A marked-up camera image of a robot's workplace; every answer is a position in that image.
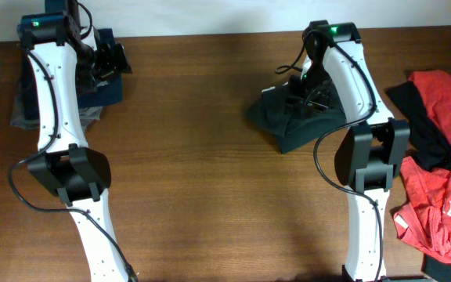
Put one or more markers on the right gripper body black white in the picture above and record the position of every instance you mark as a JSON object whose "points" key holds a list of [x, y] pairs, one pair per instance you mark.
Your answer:
{"points": [[309, 93]]}

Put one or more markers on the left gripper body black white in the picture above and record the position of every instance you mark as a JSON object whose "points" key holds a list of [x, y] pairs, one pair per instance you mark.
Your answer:
{"points": [[105, 65]]}

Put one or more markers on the dark green t-shirt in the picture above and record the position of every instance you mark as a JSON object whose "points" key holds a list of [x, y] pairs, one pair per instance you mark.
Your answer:
{"points": [[293, 123]]}

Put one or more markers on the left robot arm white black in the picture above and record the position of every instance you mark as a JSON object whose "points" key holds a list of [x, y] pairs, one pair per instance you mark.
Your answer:
{"points": [[68, 60]]}

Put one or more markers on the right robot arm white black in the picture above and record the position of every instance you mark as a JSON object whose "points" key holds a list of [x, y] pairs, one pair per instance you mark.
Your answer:
{"points": [[370, 154]]}

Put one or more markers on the folded navy blue garment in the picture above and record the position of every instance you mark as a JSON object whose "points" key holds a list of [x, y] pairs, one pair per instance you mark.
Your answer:
{"points": [[104, 95]]}

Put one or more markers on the folded grey garment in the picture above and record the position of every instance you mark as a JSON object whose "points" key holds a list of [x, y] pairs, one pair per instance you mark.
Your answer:
{"points": [[88, 115]]}

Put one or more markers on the black garment under pile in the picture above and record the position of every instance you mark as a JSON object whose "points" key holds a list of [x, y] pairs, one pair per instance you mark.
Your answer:
{"points": [[421, 125]]}

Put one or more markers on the red garment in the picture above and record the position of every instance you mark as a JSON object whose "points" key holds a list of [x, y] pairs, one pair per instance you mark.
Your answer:
{"points": [[435, 90]]}

